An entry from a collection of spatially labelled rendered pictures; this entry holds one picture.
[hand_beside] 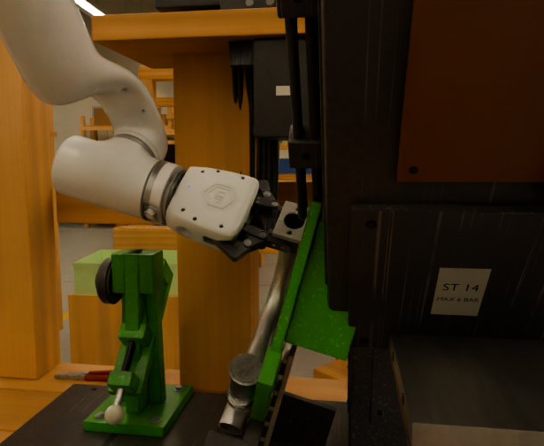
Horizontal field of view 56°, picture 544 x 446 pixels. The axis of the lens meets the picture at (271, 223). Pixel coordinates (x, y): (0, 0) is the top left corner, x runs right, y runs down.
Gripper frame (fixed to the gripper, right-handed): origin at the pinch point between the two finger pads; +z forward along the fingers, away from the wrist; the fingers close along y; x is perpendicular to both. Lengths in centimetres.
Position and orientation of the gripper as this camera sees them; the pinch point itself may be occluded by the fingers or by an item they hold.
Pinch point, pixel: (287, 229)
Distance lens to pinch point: 67.1
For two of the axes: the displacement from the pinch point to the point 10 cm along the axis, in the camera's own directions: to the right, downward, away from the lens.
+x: -0.8, 5.7, 8.1
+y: 2.9, -7.7, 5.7
